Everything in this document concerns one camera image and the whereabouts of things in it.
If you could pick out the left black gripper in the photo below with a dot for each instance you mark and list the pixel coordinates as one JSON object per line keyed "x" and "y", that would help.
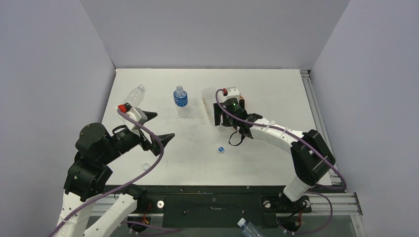
{"x": 155, "y": 144}

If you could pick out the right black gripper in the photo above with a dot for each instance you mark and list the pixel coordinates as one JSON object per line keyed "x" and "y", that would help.
{"x": 218, "y": 114}

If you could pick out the large clear bottle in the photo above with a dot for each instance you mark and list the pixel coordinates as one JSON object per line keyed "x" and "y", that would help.
{"x": 208, "y": 98}

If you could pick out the clear bottle blue label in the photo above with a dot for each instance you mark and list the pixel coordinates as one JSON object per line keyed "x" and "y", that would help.
{"x": 180, "y": 97}

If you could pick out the clear bottle blue-white cap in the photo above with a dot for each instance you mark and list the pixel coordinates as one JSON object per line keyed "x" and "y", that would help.
{"x": 136, "y": 96}

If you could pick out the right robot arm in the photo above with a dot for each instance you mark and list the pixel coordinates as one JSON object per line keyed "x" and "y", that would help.
{"x": 312, "y": 158}

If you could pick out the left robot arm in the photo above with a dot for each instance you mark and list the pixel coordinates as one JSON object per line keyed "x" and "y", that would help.
{"x": 88, "y": 175}

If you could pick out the orange drink bottle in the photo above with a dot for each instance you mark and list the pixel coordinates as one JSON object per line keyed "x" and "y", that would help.
{"x": 242, "y": 102}

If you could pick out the water bottle under table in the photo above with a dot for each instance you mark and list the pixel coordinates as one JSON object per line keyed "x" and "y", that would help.
{"x": 248, "y": 229}

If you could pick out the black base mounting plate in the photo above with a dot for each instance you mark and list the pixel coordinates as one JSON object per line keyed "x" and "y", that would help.
{"x": 218, "y": 206}

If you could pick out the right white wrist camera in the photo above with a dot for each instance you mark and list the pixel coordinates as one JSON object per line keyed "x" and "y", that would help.
{"x": 228, "y": 93}

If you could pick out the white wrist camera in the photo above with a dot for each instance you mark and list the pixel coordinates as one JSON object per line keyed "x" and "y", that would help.
{"x": 228, "y": 93}
{"x": 133, "y": 113}

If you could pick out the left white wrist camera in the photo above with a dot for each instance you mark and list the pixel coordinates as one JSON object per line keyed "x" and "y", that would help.
{"x": 133, "y": 113}

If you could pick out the aluminium frame rail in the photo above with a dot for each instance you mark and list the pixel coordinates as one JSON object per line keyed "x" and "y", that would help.
{"x": 318, "y": 120}

